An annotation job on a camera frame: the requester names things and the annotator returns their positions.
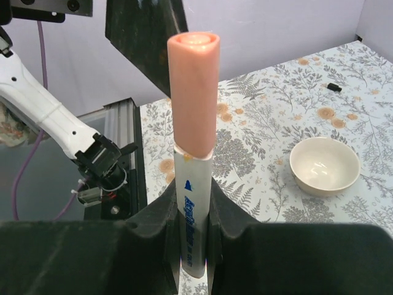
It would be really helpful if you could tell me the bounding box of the white floral mug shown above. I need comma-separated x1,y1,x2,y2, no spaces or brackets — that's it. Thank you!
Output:
1,101,40,148

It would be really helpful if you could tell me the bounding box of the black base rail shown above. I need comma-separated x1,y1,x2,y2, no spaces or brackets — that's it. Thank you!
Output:
81,98,147,221

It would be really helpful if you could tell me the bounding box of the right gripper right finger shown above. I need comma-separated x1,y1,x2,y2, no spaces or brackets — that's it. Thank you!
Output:
207,179,259,292

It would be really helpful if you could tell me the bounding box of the black pen cap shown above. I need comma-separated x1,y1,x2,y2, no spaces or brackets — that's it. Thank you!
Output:
327,83,342,92

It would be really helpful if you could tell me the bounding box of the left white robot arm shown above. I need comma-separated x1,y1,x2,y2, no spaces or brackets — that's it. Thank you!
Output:
1,1,188,192

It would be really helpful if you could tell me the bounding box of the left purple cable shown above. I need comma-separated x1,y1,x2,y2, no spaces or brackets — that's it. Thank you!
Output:
10,21,77,221

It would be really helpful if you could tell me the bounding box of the cream bowl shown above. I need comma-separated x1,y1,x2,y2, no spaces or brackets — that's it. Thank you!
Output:
289,137,361,197

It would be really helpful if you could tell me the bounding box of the floral tablecloth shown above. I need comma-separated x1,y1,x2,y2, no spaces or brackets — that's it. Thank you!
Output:
139,39,393,295

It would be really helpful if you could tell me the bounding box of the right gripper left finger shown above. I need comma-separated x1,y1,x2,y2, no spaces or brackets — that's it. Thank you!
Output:
128,181,180,292

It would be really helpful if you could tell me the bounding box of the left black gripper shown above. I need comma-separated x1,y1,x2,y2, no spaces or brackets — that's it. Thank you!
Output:
105,0,188,96

